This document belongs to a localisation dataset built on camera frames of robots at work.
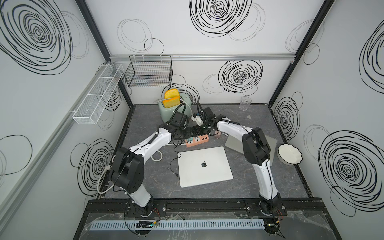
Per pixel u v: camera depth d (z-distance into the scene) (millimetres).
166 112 967
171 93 979
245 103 1168
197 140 963
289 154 904
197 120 908
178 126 677
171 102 932
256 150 568
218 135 989
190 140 958
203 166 871
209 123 757
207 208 757
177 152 913
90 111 713
